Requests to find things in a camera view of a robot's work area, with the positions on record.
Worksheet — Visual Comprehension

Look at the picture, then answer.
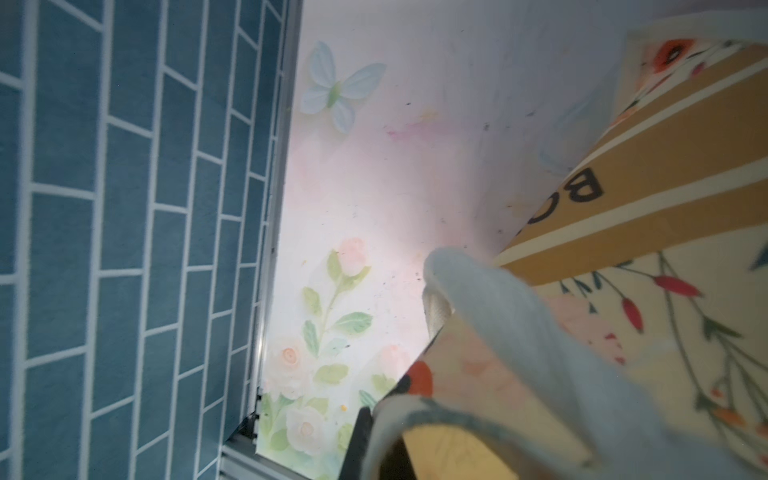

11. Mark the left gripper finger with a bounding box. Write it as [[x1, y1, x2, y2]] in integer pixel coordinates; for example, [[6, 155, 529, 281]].
[[422, 286, 453, 339]]

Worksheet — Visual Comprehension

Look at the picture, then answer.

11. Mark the cream canvas grocery bag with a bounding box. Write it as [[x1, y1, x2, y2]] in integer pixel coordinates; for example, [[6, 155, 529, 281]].
[[340, 6, 767, 479]]

